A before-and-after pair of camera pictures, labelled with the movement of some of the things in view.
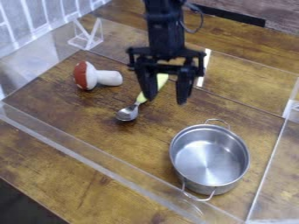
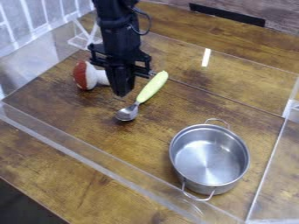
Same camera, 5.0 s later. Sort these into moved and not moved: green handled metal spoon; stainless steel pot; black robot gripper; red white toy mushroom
Moved: black robot gripper
Not moved: red white toy mushroom; green handled metal spoon; stainless steel pot
